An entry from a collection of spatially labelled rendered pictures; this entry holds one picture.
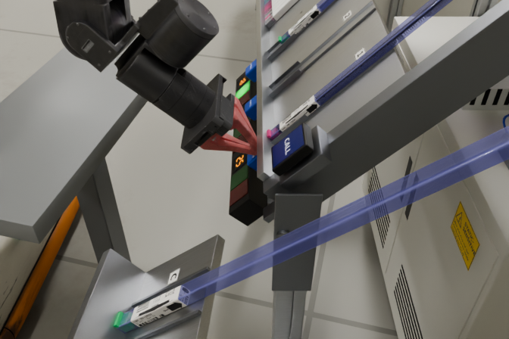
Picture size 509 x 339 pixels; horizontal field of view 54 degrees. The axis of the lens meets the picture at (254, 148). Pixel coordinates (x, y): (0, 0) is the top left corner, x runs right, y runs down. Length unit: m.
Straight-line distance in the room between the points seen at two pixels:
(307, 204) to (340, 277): 0.89
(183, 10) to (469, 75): 0.29
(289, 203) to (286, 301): 0.19
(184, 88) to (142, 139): 1.28
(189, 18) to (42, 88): 0.58
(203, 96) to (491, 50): 0.31
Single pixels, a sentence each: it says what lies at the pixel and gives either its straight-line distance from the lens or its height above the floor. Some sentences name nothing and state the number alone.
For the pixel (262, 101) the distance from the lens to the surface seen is 0.70.
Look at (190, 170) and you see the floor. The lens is 1.70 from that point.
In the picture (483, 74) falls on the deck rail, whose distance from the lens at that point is 0.53.
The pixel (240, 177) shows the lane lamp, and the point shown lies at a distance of 0.69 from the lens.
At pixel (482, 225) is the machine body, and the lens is 0.80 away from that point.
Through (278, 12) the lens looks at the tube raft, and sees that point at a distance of 0.92.
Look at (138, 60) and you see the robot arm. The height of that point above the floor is 0.85.
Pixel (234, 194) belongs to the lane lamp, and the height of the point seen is 0.65.
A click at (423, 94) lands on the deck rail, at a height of 0.86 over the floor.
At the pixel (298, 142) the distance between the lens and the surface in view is 0.52.
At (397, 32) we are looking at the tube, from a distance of 0.59.
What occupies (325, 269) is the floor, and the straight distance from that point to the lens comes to 1.42.
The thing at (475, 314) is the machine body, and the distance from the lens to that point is 0.85.
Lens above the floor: 1.13
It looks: 39 degrees down
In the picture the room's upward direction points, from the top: straight up
